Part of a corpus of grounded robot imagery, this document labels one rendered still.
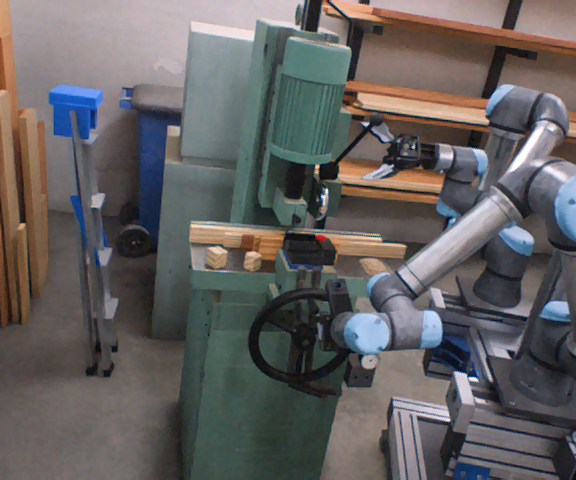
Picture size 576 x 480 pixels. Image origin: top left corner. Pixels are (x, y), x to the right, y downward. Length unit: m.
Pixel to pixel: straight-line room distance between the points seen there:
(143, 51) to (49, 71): 0.58
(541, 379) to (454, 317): 0.51
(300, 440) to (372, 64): 2.74
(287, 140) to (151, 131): 1.86
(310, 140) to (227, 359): 0.67
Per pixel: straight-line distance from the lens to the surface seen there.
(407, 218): 4.52
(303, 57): 1.58
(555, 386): 1.59
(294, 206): 1.70
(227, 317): 1.70
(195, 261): 1.66
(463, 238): 1.27
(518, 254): 1.96
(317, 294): 1.49
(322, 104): 1.60
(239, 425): 1.94
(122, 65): 3.95
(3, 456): 2.39
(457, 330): 2.03
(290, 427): 1.98
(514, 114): 1.93
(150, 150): 3.45
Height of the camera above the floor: 1.63
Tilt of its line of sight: 23 degrees down
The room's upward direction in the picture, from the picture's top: 10 degrees clockwise
